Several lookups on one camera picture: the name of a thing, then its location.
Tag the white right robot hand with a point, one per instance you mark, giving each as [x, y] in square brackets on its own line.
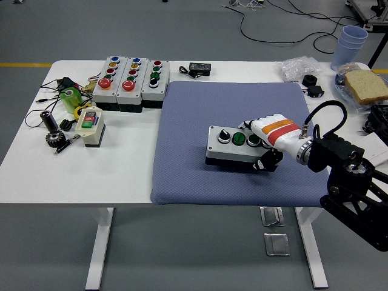
[279, 130]

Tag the four-button box with selector knob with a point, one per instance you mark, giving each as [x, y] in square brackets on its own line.
[218, 151]

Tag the four-button grey control box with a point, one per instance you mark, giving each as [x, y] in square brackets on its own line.
[153, 92]

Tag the five-button grey control box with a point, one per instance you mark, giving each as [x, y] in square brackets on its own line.
[127, 96]
[101, 94]

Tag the black servo motor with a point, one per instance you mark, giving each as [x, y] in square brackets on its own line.
[315, 91]

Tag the clear plastic bag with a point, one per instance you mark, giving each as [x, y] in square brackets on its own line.
[298, 68]

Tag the tilted metal floor socket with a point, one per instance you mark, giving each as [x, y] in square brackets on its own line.
[272, 216]

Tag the blue-grey padded mat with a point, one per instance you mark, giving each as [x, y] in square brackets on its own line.
[188, 121]

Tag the white paper sheet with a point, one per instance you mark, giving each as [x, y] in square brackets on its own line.
[376, 148]

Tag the slice of bread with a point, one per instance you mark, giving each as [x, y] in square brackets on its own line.
[366, 85]

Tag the small black display module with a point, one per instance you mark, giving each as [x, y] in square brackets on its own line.
[200, 68]

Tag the black electronic device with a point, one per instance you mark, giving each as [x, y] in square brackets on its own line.
[379, 119]

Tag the stacked pale blue cups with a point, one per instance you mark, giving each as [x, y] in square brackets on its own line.
[345, 51]

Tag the flat metal floor socket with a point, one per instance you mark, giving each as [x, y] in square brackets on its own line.
[276, 244]

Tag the white table leg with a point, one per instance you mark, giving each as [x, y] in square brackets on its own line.
[312, 248]
[98, 248]

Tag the brass fitting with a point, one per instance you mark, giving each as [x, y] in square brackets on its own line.
[88, 88]

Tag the yellow tape roll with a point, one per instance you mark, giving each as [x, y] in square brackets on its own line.
[76, 111]

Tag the translucent green tape roll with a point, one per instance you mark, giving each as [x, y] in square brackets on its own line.
[71, 101]

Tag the black pen tool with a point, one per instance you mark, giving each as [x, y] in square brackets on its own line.
[65, 147]

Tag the black power adapter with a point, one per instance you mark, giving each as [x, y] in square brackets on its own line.
[67, 83]

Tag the black metal gear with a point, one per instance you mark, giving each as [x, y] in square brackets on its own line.
[55, 140]

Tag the black metal cylinder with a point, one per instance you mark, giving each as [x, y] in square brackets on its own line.
[49, 121]

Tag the aluminium frame stand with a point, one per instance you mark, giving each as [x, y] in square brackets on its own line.
[363, 10]

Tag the cream red-green switch box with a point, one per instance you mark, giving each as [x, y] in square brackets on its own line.
[91, 133]

